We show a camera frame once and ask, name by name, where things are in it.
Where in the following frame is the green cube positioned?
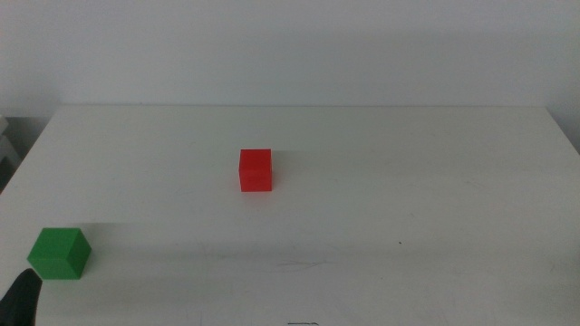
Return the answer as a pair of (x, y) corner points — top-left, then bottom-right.
(26, 227), (92, 281)

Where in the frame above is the red cube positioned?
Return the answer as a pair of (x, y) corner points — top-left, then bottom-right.
(238, 149), (273, 193)

